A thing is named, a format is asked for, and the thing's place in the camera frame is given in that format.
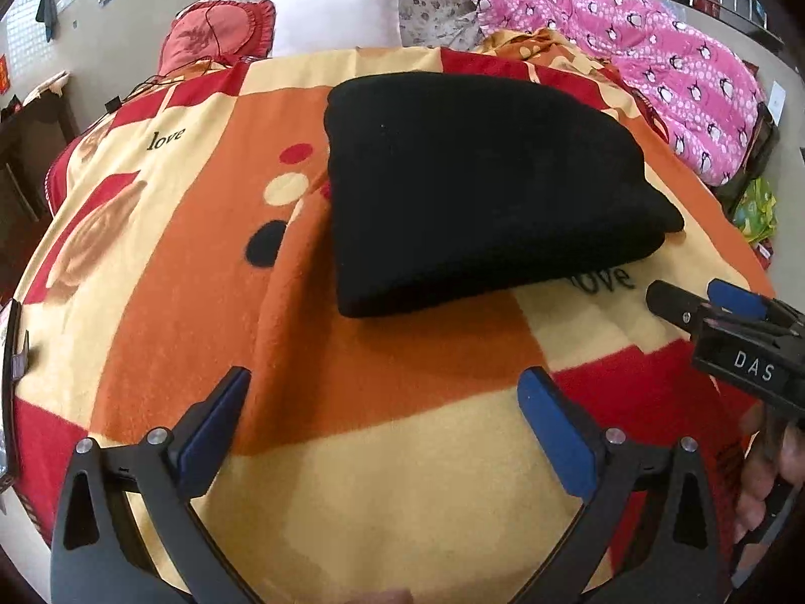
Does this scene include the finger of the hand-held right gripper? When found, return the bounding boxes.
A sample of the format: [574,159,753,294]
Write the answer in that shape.
[647,280,711,331]
[705,278,805,336]

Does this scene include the person's right hand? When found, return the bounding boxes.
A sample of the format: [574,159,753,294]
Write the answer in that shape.
[735,404,784,543]

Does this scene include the orange red yellow printed blanket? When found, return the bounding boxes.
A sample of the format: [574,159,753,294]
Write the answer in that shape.
[13,28,777,604]

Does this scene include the green patterned bag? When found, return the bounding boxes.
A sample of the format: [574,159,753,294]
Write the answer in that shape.
[733,176,779,249]

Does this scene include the dark wooden table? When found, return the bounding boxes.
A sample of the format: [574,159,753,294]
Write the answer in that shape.
[0,69,79,228]

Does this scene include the pink printed quilt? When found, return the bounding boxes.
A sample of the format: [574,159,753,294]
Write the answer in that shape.
[449,0,771,186]

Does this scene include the black pants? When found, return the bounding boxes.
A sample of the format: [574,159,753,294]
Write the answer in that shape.
[326,72,686,320]

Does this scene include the beige cloth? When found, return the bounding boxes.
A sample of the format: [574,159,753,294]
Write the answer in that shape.
[22,69,71,102]

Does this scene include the red round pillow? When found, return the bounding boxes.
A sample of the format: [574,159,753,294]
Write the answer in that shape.
[156,0,278,77]

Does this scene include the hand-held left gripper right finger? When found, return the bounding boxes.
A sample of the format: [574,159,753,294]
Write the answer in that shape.
[516,366,736,604]

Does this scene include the black bag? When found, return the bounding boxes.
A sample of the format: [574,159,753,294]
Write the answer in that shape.
[717,101,781,202]

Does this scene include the white pillow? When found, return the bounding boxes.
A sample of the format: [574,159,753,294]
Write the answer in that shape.
[261,0,404,59]

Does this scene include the black cable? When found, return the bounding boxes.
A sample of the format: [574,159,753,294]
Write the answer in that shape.
[104,0,253,114]

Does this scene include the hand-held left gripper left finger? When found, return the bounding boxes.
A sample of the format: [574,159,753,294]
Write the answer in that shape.
[49,366,265,604]

